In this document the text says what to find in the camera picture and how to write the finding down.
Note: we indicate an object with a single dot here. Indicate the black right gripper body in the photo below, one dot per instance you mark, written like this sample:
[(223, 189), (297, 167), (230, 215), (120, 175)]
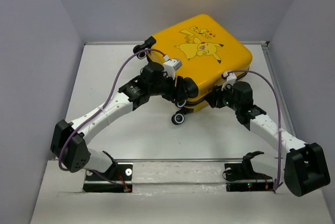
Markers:
[(225, 98)]

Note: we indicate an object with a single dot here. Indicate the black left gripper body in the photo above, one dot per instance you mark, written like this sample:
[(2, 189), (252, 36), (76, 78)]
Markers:
[(165, 87)]

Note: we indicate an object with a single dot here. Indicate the yellow hard-shell suitcase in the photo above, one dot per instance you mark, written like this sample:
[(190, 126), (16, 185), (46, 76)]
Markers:
[(205, 49)]

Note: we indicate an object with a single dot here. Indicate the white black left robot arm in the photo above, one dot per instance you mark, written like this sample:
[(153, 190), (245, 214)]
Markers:
[(70, 139)]

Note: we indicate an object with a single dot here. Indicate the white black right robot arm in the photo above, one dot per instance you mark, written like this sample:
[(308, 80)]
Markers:
[(305, 167)]

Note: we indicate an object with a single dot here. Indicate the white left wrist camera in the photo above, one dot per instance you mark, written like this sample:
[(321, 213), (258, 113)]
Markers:
[(171, 66)]

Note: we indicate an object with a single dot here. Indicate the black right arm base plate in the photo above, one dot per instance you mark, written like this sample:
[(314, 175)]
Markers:
[(241, 176)]

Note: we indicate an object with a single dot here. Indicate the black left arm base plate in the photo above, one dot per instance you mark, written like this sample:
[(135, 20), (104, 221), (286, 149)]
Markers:
[(120, 181)]

